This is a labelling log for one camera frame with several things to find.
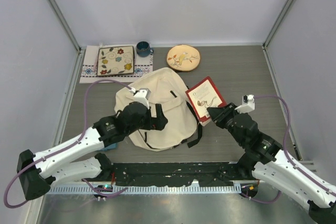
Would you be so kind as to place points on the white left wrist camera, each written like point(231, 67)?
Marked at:
point(141, 96)

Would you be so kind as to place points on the blue small box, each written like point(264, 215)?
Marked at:
point(110, 147)

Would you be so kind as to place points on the square floral ceramic plate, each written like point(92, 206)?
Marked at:
point(114, 61)

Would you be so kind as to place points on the cream canvas backpack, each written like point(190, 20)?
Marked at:
point(169, 90)

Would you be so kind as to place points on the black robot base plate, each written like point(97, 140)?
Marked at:
point(208, 174)

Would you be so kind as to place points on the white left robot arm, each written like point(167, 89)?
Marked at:
point(35, 169)

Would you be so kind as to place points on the white embroidered placemat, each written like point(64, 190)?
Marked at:
point(142, 66)

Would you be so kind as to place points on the red bordered book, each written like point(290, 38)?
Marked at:
point(202, 96)

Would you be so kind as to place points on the dark blue ceramic mug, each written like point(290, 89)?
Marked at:
point(144, 49)

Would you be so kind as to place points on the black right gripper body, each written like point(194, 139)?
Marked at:
point(228, 124)

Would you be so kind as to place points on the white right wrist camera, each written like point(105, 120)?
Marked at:
point(248, 104)

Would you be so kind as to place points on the white slotted cable duct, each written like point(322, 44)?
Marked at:
point(194, 188)

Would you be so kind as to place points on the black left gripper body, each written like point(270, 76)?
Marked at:
point(145, 124)

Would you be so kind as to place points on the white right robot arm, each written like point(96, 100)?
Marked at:
point(265, 159)

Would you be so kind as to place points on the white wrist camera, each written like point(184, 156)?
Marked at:
point(248, 104)
point(141, 96)

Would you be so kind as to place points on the round bird ceramic plate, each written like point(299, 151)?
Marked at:
point(183, 58)

